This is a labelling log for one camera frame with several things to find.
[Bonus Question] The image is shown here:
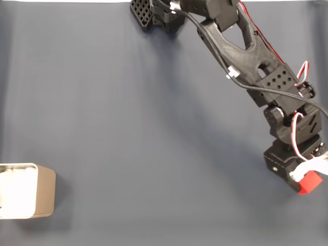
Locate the white red gripper servo cable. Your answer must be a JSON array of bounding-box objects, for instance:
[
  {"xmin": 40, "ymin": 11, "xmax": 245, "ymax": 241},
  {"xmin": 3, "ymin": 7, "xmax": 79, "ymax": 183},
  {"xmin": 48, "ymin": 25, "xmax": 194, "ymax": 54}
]
[{"xmin": 292, "ymin": 111, "xmax": 312, "ymax": 162}]

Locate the beige box with white rim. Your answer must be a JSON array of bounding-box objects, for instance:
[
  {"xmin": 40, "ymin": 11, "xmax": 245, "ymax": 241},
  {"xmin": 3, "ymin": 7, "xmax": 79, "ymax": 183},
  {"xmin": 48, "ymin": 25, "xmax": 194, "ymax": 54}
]
[{"xmin": 0, "ymin": 162, "xmax": 56, "ymax": 220}]

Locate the white tissue paper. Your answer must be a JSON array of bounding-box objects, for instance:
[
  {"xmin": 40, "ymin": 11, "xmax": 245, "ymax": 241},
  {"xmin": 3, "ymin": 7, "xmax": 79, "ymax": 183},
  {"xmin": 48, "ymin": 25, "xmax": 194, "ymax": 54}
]
[{"xmin": 0, "ymin": 166, "xmax": 36, "ymax": 215}]

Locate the white cable clip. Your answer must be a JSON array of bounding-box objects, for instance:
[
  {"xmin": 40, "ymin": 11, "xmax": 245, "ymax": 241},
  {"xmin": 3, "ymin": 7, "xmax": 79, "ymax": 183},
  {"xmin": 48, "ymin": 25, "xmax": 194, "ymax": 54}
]
[{"xmin": 225, "ymin": 66, "xmax": 241, "ymax": 79}]

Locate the red cube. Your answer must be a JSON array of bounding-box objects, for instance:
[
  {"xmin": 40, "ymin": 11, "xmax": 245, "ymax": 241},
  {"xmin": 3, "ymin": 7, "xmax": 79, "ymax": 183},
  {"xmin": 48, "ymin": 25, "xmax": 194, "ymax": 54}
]
[{"xmin": 298, "ymin": 170, "xmax": 323, "ymax": 196}]

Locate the black camera cable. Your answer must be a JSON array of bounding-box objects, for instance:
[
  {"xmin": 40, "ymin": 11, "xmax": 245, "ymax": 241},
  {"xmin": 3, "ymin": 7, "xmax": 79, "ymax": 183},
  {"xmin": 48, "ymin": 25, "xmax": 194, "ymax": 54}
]
[{"xmin": 163, "ymin": 0, "xmax": 328, "ymax": 116}]

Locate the red white black servo cable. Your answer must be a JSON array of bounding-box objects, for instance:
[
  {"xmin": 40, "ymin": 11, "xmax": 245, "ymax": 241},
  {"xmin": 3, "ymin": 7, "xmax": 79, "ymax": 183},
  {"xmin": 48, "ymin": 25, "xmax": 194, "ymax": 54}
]
[{"xmin": 237, "ymin": 0, "xmax": 311, "ymax": 88}]

